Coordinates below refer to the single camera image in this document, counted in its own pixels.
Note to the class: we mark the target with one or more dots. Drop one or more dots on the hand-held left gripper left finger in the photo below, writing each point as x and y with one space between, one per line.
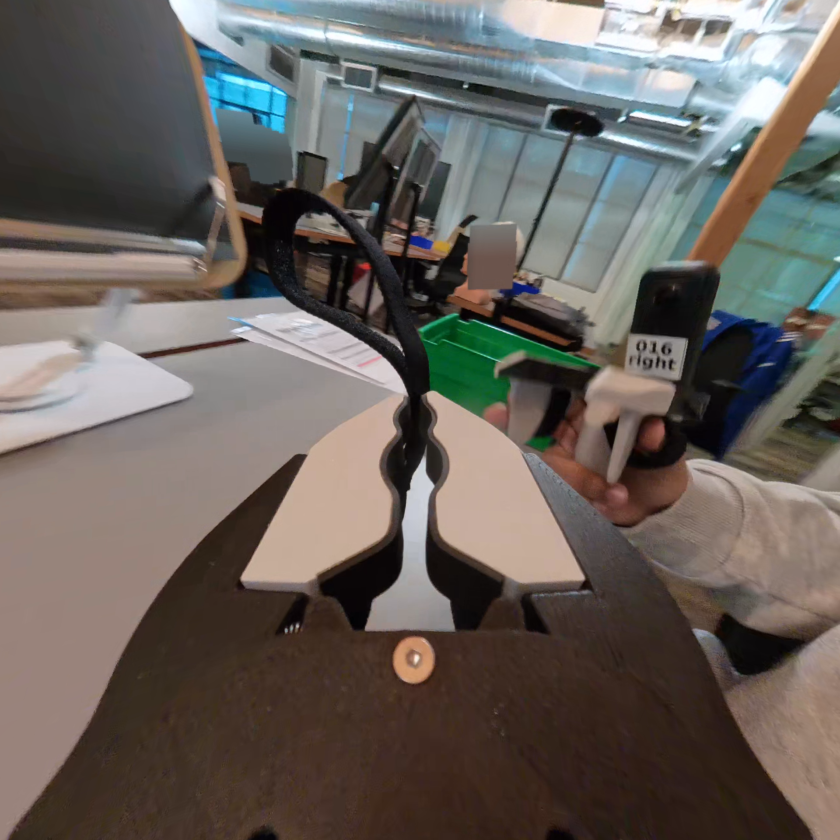
328 512

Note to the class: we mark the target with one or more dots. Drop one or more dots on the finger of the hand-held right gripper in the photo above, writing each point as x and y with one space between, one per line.
512 366
528 410

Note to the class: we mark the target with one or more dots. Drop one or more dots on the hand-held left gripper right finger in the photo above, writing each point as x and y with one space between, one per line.
499 518

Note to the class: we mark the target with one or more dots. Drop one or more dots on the green plastic bin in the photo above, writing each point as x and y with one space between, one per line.
459 354

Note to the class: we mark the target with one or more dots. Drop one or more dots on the person's right forearm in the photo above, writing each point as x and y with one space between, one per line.
754 538

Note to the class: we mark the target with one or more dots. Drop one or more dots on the person's right hand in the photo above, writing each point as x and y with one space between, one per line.
590 482

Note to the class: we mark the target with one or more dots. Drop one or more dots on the blue jacket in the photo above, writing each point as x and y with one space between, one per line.
741 367

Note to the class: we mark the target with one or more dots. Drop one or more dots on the black office chair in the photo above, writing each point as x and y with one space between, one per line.
449 275

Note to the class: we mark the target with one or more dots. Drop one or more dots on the wooden pillar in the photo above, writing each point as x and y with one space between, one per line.
754 177

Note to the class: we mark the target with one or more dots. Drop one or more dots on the printed paper sheets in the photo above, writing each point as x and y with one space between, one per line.
315 338

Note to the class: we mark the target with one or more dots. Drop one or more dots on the black floor lamp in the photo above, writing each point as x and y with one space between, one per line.
576 121

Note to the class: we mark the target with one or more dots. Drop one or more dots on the wooden desk with black legs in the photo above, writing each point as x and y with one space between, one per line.
328 235

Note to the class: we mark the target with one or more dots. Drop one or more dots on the black monitor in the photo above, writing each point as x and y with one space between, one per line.
387 164

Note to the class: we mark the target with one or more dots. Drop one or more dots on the silver air duct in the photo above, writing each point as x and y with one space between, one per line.
459 39

